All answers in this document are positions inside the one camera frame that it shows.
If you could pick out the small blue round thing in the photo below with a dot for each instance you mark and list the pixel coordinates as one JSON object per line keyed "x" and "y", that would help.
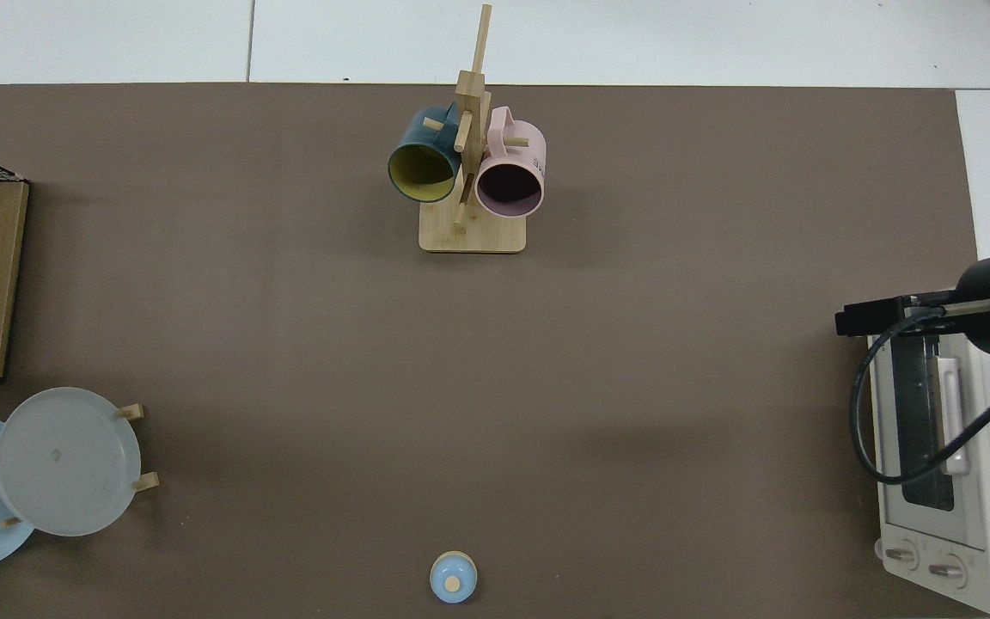
{"x": 453, "y": 578}

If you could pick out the grey plate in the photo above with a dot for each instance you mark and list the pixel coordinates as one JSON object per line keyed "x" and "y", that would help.
{"x": 65, "y": 464}

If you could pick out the teal cup with yellow inside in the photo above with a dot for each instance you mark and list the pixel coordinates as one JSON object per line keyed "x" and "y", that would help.
{"x": 422, "y": 168}

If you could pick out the brown table cloth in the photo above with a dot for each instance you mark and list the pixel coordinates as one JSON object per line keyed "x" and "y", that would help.
{"x": 332, "y": 387}

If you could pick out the pink cup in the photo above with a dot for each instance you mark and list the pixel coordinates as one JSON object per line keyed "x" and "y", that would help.
{"x": 509, "y": 185}

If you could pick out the wooden cup stand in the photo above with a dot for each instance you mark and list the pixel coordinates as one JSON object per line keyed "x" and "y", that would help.
{"x": 473, "y": 234}

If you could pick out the wooden plate rack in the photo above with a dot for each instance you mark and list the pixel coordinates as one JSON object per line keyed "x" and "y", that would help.
{"x": 147, "y": 482}

